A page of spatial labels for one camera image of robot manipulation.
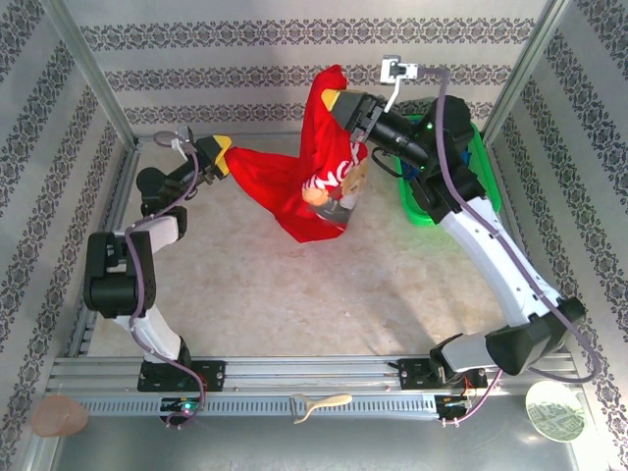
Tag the green plastic basket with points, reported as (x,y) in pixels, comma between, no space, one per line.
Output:
(406,196)

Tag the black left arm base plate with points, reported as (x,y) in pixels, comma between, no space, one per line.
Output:
(213,373)

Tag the aluminium frame post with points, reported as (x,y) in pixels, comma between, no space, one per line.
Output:
(525,68)
(88,73)

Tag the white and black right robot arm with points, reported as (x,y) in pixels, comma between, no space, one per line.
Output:
(490,255)

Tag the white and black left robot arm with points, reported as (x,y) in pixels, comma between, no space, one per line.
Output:
(118,284)

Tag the red printed t-shirt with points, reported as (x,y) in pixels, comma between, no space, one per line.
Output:
(279,191)

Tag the aluminium side rail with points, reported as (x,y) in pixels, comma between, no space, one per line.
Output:
(507,201)
(122,176)

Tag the cream plastic peeler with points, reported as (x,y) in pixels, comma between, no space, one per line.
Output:
(333,400)

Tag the pink translucent cup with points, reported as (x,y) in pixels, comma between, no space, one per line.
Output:
(59,417)

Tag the small green-lit circuit board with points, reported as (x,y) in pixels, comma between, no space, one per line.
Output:
(454,402)
(184,406)

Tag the round green patterned disc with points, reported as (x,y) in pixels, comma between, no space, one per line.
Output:
(554,412)

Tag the aluminium mounting rail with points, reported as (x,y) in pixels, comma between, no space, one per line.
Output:
(304,368)

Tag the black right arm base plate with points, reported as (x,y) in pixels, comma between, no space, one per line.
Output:
(412,373)

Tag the aluminium frame bar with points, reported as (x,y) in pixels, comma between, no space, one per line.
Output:
(265,136)

